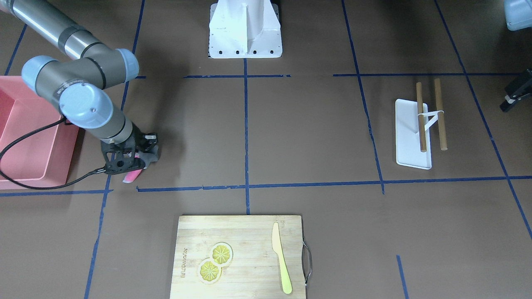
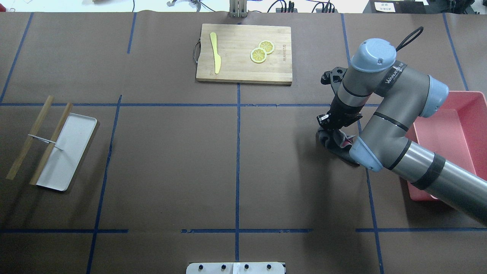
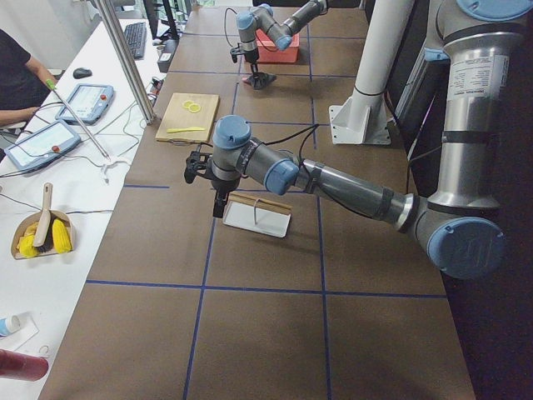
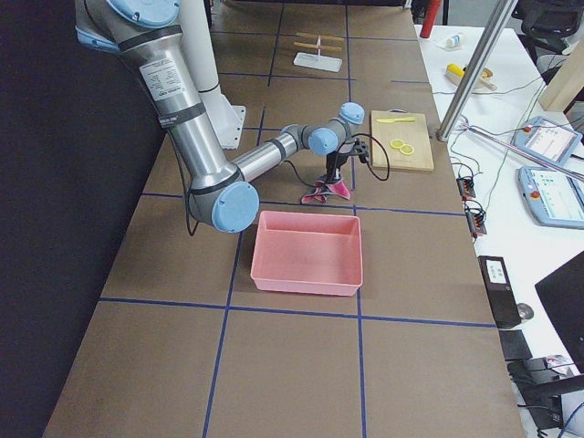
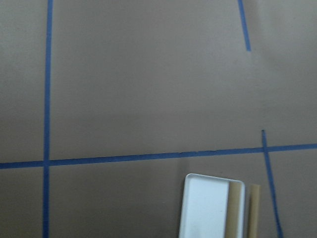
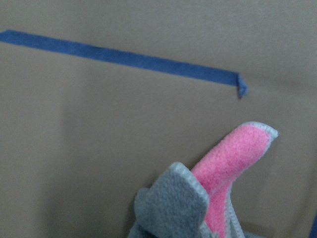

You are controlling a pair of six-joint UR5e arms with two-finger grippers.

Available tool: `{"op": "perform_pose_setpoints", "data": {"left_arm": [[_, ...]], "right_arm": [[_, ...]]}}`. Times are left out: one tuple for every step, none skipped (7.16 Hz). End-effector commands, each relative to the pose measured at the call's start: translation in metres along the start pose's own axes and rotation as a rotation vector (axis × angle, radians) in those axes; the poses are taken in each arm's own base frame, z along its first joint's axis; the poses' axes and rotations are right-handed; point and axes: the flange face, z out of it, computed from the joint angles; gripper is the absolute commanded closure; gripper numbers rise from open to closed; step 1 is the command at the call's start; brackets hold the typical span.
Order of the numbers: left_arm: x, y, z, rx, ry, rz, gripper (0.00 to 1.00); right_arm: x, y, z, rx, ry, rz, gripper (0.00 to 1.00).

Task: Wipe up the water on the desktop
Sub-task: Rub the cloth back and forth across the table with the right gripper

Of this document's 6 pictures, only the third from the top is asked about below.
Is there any yellow plastic knife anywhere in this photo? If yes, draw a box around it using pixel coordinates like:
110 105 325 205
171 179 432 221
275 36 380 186
166 127 206 133

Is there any black computer mouse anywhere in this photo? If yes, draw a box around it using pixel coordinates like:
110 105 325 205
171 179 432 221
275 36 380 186
72 67 92 79

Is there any right braided black cable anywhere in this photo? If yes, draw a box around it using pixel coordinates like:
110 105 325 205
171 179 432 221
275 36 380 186
223 6 251 47

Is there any near teach pendant tablet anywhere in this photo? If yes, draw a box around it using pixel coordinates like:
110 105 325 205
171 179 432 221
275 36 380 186
5 121 81 171

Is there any red cylinder bottle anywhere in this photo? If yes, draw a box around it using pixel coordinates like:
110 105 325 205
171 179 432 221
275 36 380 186
0 349 49 382

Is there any grey and pink cloth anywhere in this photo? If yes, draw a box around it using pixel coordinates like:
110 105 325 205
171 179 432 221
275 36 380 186
242 72 276 90

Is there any left braided black cable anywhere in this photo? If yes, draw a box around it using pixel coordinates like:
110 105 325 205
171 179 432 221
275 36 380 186
266 122 321 159

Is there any seated person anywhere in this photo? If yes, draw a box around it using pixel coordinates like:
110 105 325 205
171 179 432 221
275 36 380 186
1 30 57 126

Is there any far teach pendant tablet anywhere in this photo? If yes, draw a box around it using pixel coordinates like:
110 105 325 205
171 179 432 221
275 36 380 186
67 83 115 125

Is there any pink plastic bin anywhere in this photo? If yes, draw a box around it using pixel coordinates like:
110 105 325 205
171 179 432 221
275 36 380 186
256 30 300 64

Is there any white rack tray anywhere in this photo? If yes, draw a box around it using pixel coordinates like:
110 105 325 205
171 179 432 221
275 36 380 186
222 200 291 238

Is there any left wooden rack rod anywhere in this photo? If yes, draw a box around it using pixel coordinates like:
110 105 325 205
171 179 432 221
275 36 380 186
229 192 291 209

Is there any wooden dustpan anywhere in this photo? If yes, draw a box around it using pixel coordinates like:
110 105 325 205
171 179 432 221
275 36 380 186
11 210 75 259

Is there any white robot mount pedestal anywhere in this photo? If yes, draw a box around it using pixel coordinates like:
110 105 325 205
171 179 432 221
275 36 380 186
329 0 415 145

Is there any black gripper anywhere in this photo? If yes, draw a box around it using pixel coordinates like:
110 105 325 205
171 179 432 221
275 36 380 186
245 48 259 78
212 177 240 218

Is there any teach pendant tablet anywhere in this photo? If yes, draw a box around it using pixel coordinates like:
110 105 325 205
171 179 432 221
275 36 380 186
67 83 115 125
5 121 81 171

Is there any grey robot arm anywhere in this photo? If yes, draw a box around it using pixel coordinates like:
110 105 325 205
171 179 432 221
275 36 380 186
205 1 532 279
230 1 329 90

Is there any braided black cable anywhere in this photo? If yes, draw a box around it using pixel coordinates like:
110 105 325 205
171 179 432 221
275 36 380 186
223 6 251 47
266 122 321 159

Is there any yellow toy corn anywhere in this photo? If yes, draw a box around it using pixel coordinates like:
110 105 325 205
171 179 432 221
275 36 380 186
52 218 72 253

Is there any black keyboard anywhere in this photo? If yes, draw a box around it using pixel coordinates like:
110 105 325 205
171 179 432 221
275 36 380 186
123 22 147 60

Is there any lower lemon slice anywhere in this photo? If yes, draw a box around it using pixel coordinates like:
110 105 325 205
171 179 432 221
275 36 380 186
187 103 202 113

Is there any aluminium frame post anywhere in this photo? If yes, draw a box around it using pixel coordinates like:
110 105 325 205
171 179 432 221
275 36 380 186
94 0 156 125

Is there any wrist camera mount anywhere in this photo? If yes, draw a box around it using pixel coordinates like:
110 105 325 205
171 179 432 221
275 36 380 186
230 45 243 63
184 151 215 184

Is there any wooden hand brush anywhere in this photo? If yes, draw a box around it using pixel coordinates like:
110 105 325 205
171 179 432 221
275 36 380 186
32 182 52 253

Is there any bamboo cutting board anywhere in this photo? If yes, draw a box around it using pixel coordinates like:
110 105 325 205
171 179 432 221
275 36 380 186
155 92 220 143

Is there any blue white paper cup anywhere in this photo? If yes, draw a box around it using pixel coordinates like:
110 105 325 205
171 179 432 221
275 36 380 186
0 315 21 338

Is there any metal rod with green handle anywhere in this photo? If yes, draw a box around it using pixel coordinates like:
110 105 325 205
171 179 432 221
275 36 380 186
46 79 112 165

